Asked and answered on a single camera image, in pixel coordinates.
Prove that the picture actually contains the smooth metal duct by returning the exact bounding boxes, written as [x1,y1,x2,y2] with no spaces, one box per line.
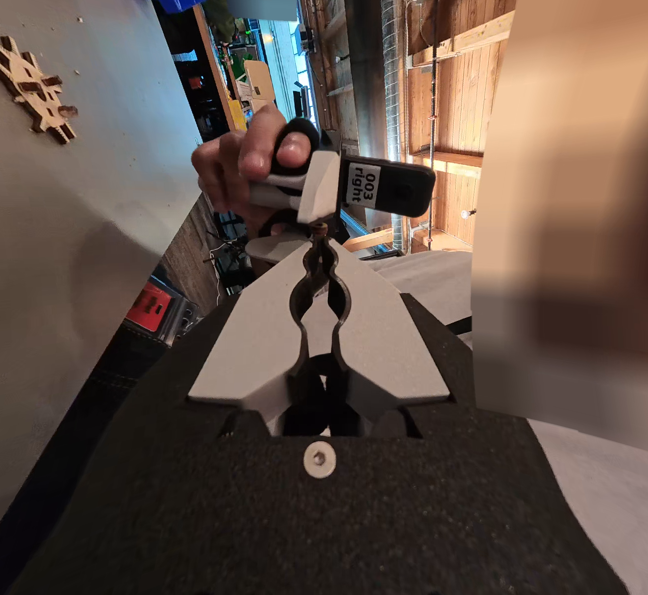
[340,0,389,150]

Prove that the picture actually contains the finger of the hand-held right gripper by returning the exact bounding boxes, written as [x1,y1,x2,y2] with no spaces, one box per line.
[296,149,341,226]

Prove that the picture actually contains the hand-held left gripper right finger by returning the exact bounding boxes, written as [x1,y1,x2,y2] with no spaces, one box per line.
[326,238,451,426]

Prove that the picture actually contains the red and silver case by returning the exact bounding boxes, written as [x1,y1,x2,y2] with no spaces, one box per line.
[124,276,200,347]

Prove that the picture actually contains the corrugated silver duct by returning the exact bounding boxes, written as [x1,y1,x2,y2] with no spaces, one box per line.
[380,0,408,254]

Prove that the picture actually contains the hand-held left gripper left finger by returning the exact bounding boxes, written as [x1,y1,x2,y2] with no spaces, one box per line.
[187,239,319,436]

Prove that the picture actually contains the wooden spiked gear wheel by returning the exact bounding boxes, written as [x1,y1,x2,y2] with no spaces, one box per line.
[0,35,79,145]

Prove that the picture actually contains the dark trousers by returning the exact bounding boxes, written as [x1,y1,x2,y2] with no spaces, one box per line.
[0,321,173,560]

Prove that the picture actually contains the person's right hand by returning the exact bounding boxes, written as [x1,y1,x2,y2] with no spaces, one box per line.
[191,104,312,213]

